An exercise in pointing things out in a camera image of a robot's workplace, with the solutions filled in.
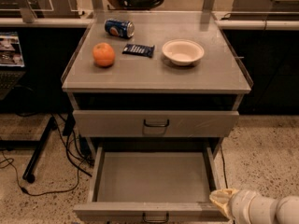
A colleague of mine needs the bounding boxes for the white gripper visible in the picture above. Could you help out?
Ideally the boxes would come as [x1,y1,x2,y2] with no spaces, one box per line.
[209,189,278,224]

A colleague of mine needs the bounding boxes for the grey drawer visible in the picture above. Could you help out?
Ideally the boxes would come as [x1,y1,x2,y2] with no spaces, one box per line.
[73,110,239,137]
[74,147,226,224]

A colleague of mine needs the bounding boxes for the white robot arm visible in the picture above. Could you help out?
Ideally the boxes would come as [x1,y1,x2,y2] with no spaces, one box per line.
[209,189,299,224]

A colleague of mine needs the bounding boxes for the grey drawer cabinet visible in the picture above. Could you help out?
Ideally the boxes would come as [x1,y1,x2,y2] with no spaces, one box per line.
[62,11,252,149]

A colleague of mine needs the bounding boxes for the grey top drawer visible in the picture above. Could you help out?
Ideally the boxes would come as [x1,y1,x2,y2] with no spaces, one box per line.
[73,110,239,137]

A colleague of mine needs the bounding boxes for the white paper bowl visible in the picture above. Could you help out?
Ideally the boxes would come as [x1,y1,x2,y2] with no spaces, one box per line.
[162,39,205,66]

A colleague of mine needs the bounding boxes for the dark blue snack bar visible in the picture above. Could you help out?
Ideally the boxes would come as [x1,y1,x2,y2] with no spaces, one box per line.
[122,44,155,58]

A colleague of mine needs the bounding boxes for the orange fruit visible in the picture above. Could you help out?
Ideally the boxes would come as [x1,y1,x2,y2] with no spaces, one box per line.
[93,43,115,67]

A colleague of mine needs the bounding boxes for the black stand leg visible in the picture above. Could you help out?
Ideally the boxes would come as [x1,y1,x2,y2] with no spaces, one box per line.
[22,117,57,183]

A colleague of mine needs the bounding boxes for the blue soda can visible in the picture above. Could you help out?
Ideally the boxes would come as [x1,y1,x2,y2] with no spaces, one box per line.
[105,18,135,39]

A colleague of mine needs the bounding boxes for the magazine on left shelf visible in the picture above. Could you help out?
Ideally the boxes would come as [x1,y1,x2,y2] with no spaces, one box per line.
[0,32,25,68]

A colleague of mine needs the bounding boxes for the black floor cable right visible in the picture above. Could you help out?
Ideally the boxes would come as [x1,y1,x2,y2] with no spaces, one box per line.
[220,145,229,189]

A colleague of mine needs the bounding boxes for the black floor cable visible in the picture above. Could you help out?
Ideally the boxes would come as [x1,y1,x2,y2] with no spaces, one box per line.
[0,112,94,198]
[220,145,229,189]

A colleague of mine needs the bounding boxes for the black floor cable left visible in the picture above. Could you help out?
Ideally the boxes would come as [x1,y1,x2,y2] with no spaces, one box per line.
[0,112,94,198]

